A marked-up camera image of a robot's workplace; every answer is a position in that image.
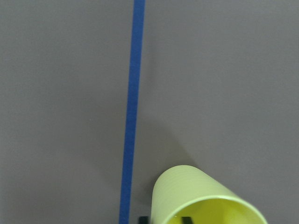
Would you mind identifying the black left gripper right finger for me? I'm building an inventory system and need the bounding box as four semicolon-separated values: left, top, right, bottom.
181;217;193;224

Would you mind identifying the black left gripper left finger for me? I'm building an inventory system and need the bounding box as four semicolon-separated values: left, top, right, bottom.
138;216;150;224

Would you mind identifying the yellow plastic cup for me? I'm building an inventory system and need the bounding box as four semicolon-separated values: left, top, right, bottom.
150;165;267;224

